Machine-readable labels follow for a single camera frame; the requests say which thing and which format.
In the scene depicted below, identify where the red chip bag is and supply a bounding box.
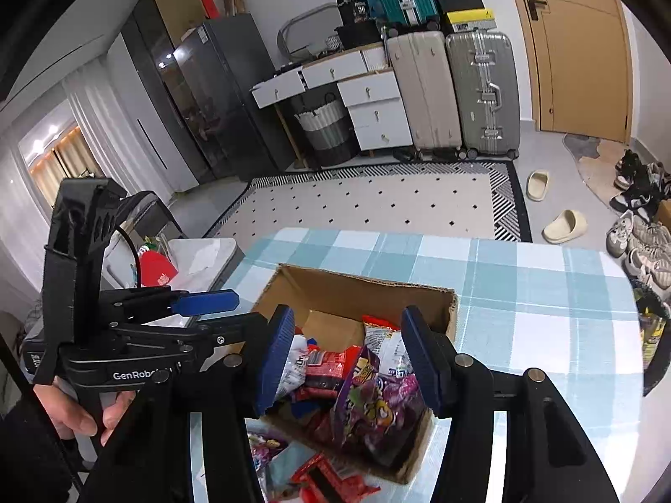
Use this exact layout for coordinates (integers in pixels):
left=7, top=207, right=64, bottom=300
left=362, top=314, right=399, bottom=332

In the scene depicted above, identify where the purple candy bag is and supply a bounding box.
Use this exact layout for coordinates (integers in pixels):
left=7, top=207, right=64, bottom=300
left=331, top=346, right=424, bottom=469

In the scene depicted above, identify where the purple white snack bag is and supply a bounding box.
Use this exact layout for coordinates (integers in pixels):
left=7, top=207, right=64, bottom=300
left=364, top=324, right=413, bottom=378

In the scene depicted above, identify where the white noodle snack bag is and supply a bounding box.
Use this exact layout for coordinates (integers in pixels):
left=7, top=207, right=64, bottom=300
left=275, top=334, right=310, bottom=400

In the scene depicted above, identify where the red black candy packet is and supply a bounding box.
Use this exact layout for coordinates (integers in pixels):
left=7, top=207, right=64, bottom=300
left=294, top=345, right=362, bottom=401

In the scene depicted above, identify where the blue snack packet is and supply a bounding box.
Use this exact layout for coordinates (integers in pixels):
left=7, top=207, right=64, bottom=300
left=278, top=400, right=321, bottom=423

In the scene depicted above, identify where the person's left hand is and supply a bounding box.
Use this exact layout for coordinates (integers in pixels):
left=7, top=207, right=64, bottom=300
left=33, top=385, right=136, bottom=446

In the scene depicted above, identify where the red box on side table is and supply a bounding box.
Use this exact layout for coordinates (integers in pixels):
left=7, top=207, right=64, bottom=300
left=139, top=250, right=179, bottom=287

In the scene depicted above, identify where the SF cardboard box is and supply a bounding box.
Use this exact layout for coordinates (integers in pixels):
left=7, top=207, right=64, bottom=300
left=254, top=264, right=458, bottom=485

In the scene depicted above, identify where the blue checkered tablecloth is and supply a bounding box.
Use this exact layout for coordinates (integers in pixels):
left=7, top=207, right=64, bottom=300
left=221, top=227, right=642, bottom=492

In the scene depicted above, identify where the red snack packet near box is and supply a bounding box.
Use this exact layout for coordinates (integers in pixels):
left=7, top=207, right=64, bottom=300
left=290, top=454, right=381, bottom=503

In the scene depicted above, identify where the patterned floor rug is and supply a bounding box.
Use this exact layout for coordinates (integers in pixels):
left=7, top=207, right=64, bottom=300
left=207, top=160, right=532, bottom=250

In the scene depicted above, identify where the beige slipper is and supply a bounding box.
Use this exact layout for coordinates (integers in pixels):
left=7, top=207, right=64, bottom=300
left=527, top=169, right=551, bottom=202
left=541, top=209, right=588, bottom=244

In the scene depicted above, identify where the woven laundry basket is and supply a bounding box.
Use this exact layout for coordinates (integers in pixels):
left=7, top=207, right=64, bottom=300
left=294, top=99, right=359, bottom=167

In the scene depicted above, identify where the black trash bin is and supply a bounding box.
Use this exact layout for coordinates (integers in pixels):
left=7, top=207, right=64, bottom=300
left=634, top=283, right=670, bottom=396

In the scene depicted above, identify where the white curtain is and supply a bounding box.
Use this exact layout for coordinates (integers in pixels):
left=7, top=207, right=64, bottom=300
left=61, top=58, right=174, bottom=203

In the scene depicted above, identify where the black refrigerator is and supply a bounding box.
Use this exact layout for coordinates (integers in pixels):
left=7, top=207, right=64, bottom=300
left=174, top=14, right=296, bottom=182

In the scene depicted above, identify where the dark glass cabinet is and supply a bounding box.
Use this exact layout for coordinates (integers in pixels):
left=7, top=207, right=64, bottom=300
left=122, top=0, right=216, bottom=185

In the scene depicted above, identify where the white drawer desk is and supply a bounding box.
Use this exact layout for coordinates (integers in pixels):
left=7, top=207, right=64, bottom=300
left=251, top=42, right=413, bottom=151

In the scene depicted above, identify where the silver suitcase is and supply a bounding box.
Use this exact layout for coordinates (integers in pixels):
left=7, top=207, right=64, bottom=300
left=446, top=31, right=521, bottom=160

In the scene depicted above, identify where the beige suitcase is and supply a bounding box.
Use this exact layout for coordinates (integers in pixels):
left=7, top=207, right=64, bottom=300
left=387, top=31, right=462, bottom=151

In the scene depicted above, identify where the wooden door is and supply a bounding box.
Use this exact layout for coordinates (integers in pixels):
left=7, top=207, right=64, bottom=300
left=515, top=0, right=632, bottom=144

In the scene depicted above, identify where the black cable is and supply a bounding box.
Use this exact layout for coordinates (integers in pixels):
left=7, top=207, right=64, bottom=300
left=111, top=225, right=143, bottom=290

